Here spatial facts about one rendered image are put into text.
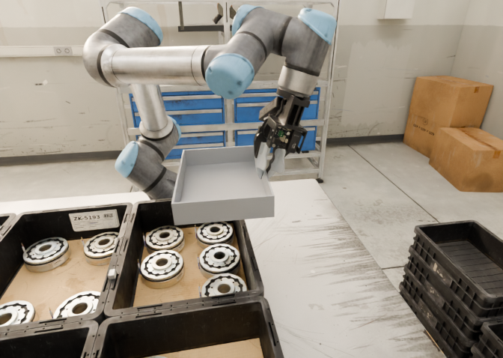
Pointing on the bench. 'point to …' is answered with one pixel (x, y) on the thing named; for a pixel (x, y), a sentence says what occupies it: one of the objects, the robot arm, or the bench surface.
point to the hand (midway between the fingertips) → (263, 172)
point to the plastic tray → (221, 186)
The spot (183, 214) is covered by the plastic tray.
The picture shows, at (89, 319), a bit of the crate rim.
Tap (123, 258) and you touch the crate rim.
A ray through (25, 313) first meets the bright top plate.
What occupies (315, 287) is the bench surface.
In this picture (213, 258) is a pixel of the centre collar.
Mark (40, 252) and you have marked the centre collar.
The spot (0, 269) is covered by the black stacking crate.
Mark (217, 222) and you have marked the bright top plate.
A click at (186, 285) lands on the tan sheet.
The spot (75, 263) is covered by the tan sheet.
